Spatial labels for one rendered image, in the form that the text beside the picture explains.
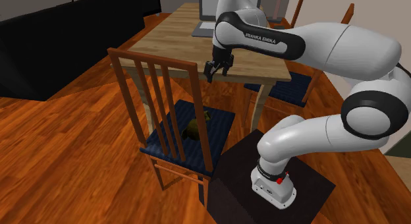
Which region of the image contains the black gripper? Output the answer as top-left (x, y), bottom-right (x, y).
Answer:
top-left (203, 45), bottom-right (235, 84)

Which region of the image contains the olive green figure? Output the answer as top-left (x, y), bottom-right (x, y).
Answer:
top-left (180, 110), bottom-right (213, 142)

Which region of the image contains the light wooden table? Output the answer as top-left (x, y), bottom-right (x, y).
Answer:
top-left (110, 2), bottom-right (292, 135)

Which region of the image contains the grey laptop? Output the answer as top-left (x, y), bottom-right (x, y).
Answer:
top-left (191, 0), bottom-right (226, 38)

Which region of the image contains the black sofa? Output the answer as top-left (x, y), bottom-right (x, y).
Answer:
top-left (0, 0), bottom-right (162, 102)

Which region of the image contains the dark robot stand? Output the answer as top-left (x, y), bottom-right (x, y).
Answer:
top-left (206, 128), bottom-right (337, 224)

